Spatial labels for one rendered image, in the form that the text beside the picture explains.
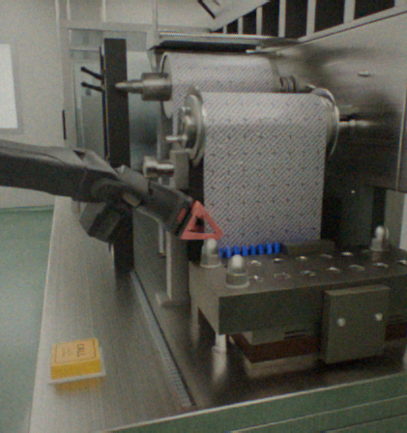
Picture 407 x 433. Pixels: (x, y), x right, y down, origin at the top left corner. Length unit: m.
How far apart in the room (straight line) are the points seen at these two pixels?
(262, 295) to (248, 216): 0.22
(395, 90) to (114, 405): 0.68
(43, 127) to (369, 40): 5.62
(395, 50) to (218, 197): 0.39
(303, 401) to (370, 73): 0.59
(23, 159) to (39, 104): 5.69
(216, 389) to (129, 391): 0.12
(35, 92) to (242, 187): 5.62
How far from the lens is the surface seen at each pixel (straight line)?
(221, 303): 0.63
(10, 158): 0.63
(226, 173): 0.80
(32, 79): 6.33
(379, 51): 0.92
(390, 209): 1.16
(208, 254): 0.73
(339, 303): 0.70
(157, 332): 0.82
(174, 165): 0.85
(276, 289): 0.66
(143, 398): 0.66
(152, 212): 0.75
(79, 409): 0.66
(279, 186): 0.84
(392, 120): 0.88
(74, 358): 0.72
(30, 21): 6.41
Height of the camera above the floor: 1.28
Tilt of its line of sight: 13 degrees down
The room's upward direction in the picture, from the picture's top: straight up
